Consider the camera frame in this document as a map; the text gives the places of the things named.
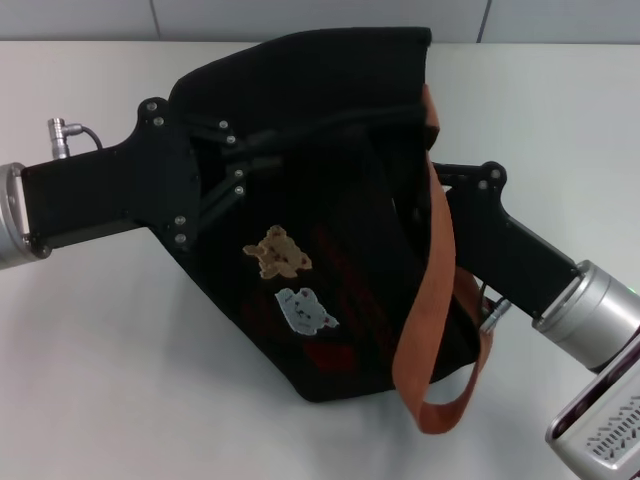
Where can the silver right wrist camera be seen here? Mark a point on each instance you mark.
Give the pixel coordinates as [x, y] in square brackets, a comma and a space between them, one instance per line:
[600, 430]

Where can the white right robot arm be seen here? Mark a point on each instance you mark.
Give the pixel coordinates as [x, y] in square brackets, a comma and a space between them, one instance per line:
[590, 315]

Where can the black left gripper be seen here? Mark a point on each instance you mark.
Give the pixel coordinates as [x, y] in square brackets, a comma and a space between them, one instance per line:
[115, 190]

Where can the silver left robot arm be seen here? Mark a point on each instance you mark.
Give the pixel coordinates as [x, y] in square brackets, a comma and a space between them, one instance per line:
[15, 215]

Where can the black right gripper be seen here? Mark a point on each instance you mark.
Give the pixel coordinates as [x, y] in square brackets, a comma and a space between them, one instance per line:
[510, 250]

